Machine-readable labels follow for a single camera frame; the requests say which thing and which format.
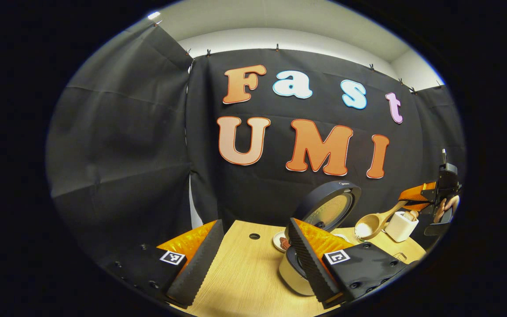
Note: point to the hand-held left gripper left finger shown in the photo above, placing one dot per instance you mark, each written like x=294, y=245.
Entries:
x=200, y=264

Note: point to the toasted bread slice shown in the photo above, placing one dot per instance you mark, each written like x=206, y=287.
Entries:
x=411, y=215

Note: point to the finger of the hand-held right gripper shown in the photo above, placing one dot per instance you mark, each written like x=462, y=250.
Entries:
x=416, y=191
x=420, y=207

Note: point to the white toaster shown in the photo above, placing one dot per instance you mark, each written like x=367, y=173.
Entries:
x=398, y=229

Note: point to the black backdrop cloth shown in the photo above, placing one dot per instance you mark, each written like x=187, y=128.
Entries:
x=126, y=145

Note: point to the small round red bean dish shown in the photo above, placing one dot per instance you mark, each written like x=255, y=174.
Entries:
x=282, y=242

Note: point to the wooden spoon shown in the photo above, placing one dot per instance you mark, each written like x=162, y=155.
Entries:
x=370, y=224

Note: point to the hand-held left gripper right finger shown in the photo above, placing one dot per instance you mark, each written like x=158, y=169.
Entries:
x=310, y=264

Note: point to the grey lidded rice cooker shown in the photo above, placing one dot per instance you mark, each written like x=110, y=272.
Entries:
x=332, y=210

